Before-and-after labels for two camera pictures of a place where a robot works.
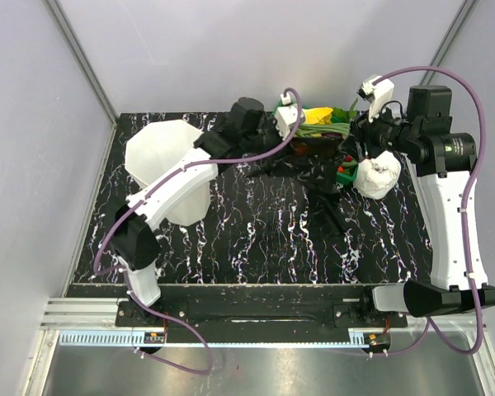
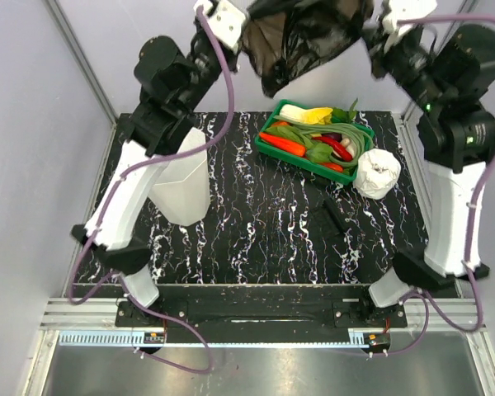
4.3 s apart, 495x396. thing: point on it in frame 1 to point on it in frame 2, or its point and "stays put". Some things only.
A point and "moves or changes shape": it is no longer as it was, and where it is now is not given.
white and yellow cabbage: [317, 115] stays put
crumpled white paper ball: [374, 176] stays put
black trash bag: [318, 171] to [285, 36]
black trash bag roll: [329, 214] moves or changes shape
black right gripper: [363, 131] to [378, 54]
